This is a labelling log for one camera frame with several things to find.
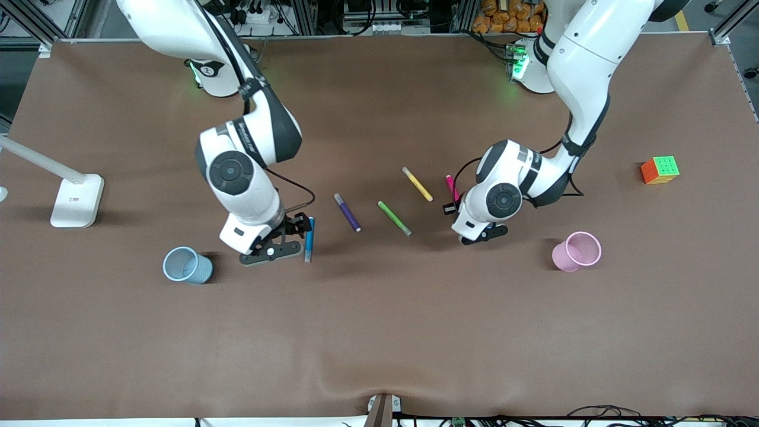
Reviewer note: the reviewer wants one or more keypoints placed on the orange snack packets pile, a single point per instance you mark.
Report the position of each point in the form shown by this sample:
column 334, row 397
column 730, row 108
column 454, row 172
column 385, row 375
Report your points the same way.
column 504, row 21

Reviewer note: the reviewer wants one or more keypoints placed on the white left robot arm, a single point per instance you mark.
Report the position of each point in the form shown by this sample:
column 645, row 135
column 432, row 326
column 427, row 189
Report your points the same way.
column 587, row 65

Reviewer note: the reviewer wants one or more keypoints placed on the aluminium corner bracket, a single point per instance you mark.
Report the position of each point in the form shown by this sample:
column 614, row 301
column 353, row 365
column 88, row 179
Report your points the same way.
column 44, row 51
column 720, row 37

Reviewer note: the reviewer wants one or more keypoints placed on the blue marker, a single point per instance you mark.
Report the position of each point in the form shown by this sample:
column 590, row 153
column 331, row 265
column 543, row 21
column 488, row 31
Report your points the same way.
column 309, row 248

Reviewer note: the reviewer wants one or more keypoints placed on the pink mesh cup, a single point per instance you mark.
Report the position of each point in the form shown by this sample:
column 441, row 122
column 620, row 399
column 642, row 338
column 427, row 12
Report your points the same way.
column 563, row 258

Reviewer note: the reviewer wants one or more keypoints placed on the colourful puzzle cube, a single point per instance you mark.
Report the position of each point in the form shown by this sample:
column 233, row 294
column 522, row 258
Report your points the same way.
column 664, row 168

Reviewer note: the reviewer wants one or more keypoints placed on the purple marker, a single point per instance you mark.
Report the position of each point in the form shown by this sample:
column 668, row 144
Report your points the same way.
column 348, row 213

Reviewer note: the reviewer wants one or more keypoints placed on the pink marker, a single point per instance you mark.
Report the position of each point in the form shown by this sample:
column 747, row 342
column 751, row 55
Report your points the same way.
column 450, row 184

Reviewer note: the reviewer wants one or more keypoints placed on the green marker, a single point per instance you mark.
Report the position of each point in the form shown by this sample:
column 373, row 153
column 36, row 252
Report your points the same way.
column 394, row 217

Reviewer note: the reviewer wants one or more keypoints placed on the white power strip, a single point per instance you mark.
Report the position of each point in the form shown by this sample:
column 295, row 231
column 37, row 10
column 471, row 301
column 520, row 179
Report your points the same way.
column 258, row 16

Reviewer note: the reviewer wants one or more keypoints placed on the yellow marker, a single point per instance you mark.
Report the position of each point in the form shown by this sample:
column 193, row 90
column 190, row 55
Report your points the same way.
column 417, row 184

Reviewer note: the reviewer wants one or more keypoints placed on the light blue mesh cup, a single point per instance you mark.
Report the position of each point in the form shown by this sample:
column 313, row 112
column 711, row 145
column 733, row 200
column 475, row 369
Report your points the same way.
column 201, row 271

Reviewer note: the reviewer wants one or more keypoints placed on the metal clamp bracket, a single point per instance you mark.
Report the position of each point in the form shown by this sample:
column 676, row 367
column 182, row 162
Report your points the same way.
column 382, row 410

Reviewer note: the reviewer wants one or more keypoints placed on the white lamp stand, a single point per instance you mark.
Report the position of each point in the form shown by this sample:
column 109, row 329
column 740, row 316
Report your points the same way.
column 77, row 201

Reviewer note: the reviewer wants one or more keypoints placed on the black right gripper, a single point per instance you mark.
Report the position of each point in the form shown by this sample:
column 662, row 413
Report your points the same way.
column 295, row 225

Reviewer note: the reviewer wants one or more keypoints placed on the white connector block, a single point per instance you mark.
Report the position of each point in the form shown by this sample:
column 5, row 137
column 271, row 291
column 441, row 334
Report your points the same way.
column 388, row 28

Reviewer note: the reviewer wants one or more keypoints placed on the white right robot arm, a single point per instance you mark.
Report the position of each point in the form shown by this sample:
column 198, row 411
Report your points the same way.
column 231, row 172

